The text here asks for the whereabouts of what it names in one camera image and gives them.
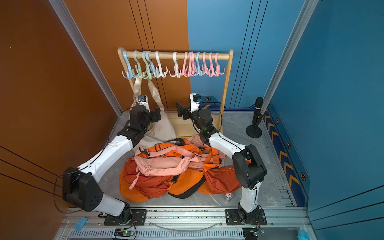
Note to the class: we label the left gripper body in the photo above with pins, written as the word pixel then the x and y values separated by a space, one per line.
pixel 154 116

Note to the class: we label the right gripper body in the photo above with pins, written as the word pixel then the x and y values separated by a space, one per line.
pixel 189 115

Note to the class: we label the beige sling bag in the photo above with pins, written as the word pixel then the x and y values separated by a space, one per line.
pixel 160 131

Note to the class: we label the red-orange sling bag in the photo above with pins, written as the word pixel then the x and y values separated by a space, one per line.
pixel 176 142

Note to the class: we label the dark red-orange waist bag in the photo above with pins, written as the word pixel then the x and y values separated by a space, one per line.
pixel 151 187

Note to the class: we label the black and orange sling bag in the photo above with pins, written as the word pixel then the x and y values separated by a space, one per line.
pixel 190 191

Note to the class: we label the large orange crescent bag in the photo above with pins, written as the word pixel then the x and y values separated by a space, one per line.
pixel 186 180

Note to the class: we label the red-orange crescent bag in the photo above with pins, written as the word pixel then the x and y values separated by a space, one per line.
pixel 221 180

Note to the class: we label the pink crescent sling bag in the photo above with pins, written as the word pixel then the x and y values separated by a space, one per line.
pixel 209 155

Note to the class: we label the orange crescent sling bag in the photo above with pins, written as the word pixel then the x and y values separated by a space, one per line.
pixel 204 189

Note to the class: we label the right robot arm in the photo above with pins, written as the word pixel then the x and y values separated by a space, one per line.
pixel 249 167

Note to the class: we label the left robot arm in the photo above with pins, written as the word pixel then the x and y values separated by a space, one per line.
pixel 81 185

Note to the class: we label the wooden garment rack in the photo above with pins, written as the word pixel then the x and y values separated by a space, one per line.
pixel 139 66

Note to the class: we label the black microphone on stand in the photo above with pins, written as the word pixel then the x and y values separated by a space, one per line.
pixel 254 130

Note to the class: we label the green circuit board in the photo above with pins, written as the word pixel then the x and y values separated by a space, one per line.
pixel 124 234

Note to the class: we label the blue sponge block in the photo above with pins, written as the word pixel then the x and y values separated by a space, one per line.
pixel 80 224

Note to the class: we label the teal cloth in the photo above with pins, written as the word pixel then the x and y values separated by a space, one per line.
pixel 303 235

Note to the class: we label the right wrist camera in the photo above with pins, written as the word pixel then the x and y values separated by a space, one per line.
pixel 195 100

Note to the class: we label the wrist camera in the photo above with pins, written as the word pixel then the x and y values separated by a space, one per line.
pixel 143 104
pixel 195 100

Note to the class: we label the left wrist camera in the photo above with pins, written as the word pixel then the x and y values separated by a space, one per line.
pixel 143 104

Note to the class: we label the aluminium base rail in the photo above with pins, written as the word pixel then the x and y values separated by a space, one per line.
pixel 190 223

